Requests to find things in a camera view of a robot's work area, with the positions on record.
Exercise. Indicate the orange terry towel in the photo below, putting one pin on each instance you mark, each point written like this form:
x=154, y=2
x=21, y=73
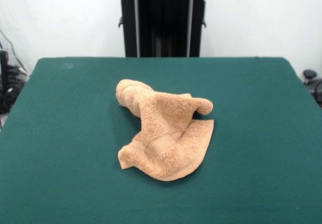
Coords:
x=163, y=133

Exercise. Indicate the dark green table cloth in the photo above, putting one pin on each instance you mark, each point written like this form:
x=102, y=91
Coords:
x=63, y=146

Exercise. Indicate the black electronics box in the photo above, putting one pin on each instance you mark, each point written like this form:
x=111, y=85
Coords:
x=4, y=83

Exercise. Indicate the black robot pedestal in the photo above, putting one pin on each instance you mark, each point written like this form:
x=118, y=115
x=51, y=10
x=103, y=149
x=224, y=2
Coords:
x=163, y=27

